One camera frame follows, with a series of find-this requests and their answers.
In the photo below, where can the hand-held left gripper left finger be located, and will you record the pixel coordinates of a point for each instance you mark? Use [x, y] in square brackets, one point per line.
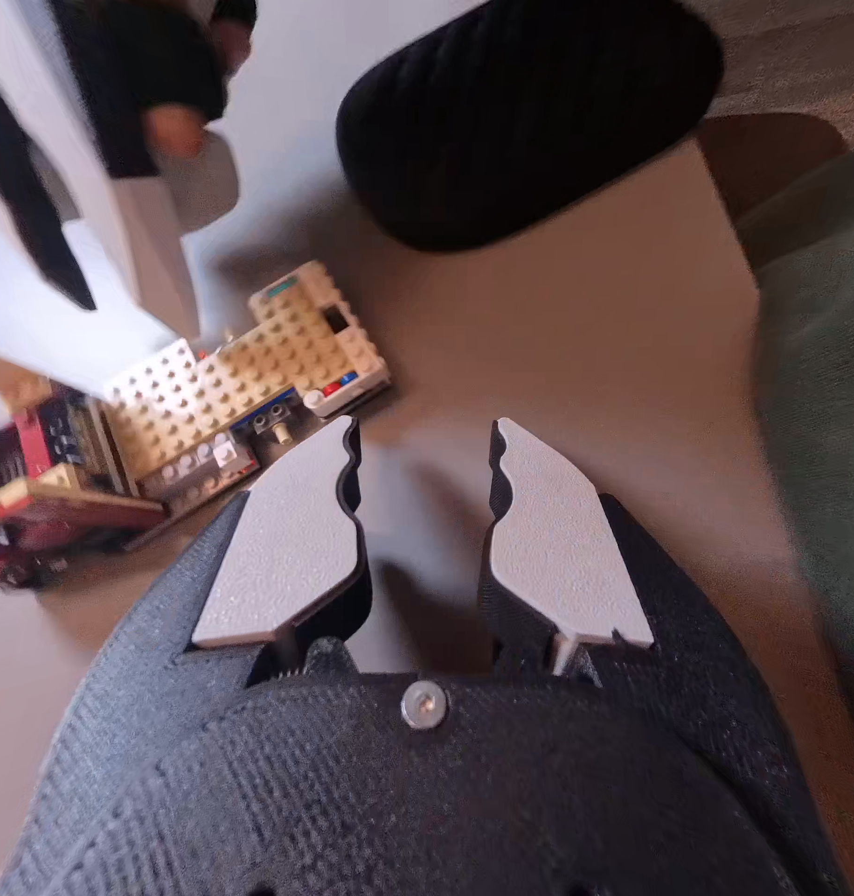
[287, 546]

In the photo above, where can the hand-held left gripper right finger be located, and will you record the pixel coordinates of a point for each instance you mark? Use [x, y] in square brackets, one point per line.
[567, 553]

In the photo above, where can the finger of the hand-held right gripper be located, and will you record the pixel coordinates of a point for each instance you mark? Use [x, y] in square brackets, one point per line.
[63, 343]
[70, 140]

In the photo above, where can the red and tan brick truck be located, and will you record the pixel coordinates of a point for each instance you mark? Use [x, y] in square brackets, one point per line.
[287, 350]

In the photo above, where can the grey desk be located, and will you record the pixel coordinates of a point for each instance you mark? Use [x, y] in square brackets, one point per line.
[539, 336]

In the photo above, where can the person's right hand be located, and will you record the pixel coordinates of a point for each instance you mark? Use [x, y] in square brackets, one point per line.
[133, 77]

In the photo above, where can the green sweatshirt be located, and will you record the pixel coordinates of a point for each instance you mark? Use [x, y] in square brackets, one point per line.
[818, 420]

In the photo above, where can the black ribbed cushion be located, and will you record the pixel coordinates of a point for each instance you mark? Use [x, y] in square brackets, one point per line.
[525, 119]

